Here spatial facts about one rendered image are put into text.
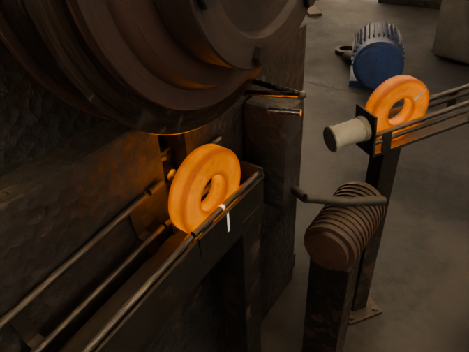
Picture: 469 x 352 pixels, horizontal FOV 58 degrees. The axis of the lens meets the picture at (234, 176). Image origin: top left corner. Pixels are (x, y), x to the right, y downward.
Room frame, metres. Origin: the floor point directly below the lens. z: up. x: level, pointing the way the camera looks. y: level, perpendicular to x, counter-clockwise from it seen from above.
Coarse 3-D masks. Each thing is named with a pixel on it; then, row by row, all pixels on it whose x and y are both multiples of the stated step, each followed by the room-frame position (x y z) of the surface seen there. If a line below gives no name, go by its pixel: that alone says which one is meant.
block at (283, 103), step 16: (256, 96) 0.77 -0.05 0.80; (256, 112) 0.73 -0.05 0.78; (256, 128) 0.73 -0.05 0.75; (272, 128) 0.71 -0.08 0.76; (288, 128) 0.70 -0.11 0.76; (256, 144) 0.73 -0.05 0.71; (272, 144) 0.71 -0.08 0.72; (288, 144) 0.70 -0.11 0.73; (256, 160) 0.73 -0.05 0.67; (272, 160) 0.71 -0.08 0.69; (288, 160) 0.70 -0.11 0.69; (272, 176) 0.71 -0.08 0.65; (288, 176) 0.71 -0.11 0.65; (272, 192) 0.71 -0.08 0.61; (288, 192) 0.71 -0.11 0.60
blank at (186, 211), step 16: (208, 144) 0.59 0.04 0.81; (192, 160) 0.54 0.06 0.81; (208, 160) 0.55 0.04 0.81; (224, 160) 0.58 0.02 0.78; (176, 176) 0.53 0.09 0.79; (192, 176) 0.52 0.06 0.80; (208, 176) 0.54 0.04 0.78; (224, 176) 0.58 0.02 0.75; (240, 176) 0.61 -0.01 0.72; (176, 192) 0.51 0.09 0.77; (192, 192) 0.51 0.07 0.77; (224, 192) 0.57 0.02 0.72; (176, 208) 0.50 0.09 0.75; (192, 208) 0.51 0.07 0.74; (208, 208) 0.55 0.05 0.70; (176, 224) 0.51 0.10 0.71; (192, 224) 0.50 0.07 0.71
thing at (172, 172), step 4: (164, 164) 0.61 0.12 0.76; (168, 164) 0.62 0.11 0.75; (172, 164) 0.63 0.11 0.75; (164, 168) 0.61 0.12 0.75; (168, 168) 0.61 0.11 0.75; (172, 168) 0.61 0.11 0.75; (164, 172) 0.60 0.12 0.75; (168, 172) 0.60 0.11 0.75; (172, 172) 0.61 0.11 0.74; (176, 172) 0.61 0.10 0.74; (168, 176) 0.60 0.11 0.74; (172, 176) 0.61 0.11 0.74; (168, 180) 0.60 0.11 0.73
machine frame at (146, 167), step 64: (0, 64) 0.47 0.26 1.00; (0, 128) 0.45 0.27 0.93; (64, 128) 0.51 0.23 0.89; (128, 128) 0.54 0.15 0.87; (0, 192) 0.40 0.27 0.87; (64, 192) 0.43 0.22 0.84; (128, 192) 0.51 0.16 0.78; (0, 256) 0.35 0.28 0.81; (64, 256) 0.41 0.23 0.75; (192, 320) 0.58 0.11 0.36
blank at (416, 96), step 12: (384, 84) 0.86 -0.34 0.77; (396, 84) 0.85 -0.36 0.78; (408, 84) 0.85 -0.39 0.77; (420, 84) 0.87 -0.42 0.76; (372, 96) 0.86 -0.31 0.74; (384, 96) 0.84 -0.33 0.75; (396, 96) 0.85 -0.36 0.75; (408, 96) 0.86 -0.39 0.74; (420, 96) 0.87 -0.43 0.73; (372, 108) 0.84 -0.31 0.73; (384, 108) 0.84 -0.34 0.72; (408, 108) 0.88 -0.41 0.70; (420, 108) 0.87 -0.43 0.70; (384, 120) 0.84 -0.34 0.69; (396, 120) 0.87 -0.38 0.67; (408, 120) 0.86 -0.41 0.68
